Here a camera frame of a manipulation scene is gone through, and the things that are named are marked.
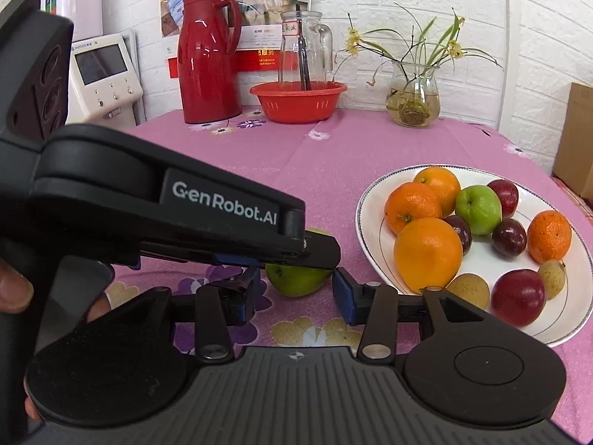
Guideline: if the red apple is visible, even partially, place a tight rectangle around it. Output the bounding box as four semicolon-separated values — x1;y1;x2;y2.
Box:
491;269;547;328

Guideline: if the white water purifier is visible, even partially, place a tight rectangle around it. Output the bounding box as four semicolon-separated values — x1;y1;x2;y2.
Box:
39;0;103;42

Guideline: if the yellow flowered plant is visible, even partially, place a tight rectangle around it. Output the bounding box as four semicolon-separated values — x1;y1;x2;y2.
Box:
334;2;503;89

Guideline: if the glass vase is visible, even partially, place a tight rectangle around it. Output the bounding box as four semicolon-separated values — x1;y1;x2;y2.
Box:
385;59;441;128

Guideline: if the dark purple plum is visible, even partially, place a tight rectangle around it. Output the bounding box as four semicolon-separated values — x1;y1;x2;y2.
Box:
442;214;473;257
491;218;528;258

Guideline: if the white machine with screen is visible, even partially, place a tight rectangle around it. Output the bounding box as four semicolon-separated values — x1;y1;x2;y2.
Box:
69;32;144;128

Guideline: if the person's left hand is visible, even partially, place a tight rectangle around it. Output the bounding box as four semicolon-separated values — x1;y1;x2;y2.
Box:
0;260;112;327

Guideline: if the mandarin orange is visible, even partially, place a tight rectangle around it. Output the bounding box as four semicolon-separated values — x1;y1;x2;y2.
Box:
527;210;573;265
384;182;443;236

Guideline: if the red plastic basket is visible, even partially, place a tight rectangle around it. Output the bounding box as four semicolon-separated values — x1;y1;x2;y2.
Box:
249;81;348;124

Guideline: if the glass pitcher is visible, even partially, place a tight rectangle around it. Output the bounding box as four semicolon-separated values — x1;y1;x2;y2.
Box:
278;10;334;85

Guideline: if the dark red plum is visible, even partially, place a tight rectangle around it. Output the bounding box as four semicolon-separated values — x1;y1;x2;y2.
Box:
486;178;520;220

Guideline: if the cardboard box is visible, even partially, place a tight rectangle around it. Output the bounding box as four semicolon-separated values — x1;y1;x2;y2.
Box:
553;82;593;200

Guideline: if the white plate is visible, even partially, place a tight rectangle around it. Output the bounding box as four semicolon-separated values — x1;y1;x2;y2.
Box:
355;164;593;348

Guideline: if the black stick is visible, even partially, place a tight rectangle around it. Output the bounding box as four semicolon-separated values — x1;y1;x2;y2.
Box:
294;4;312;91

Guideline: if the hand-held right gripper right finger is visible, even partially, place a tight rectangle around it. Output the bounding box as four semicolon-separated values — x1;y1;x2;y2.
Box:
332;268;485;360

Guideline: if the large smooth orange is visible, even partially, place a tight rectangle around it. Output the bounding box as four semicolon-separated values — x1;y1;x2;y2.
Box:
413;166;463;218
394;217;464;294

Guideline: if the green apple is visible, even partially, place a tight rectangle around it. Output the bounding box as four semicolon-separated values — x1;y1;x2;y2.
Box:
455;185;503;236
264;228;334;298

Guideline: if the small yellow-brown fruit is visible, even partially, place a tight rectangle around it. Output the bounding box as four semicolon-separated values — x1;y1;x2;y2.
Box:
445;273;491;310
537;260;568;300

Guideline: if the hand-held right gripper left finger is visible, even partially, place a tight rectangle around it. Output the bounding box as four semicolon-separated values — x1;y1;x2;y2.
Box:
109;268;262;363

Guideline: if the pink floral tablecloth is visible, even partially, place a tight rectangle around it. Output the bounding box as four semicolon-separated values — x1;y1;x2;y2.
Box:
104;106;593;445

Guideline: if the white wall conduit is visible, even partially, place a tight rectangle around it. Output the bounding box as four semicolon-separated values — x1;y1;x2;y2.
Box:
497;0;513;131

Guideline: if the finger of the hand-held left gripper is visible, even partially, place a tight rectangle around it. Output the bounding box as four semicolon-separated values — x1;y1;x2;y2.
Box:
139;234;341;272

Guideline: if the red thermos jug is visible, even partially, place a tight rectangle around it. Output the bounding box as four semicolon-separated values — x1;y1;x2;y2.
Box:
177;0;244;125

